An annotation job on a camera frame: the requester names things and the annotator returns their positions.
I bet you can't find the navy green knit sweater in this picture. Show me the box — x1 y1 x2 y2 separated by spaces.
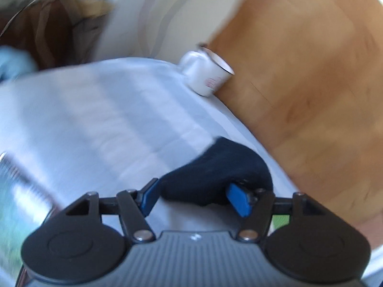
160 137 273 207

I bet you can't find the framed picture at bedside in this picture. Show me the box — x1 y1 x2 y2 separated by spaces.
1 153 59 286

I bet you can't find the blue white striped bedsheet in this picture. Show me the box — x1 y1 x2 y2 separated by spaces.
0 57 383 287

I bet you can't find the wooden headboard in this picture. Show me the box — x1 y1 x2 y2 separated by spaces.
208 0 382 247

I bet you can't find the white enamel mug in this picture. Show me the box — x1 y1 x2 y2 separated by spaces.
178 44 235 97

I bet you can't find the cluttered side table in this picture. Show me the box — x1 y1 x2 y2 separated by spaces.
1 0 114 73

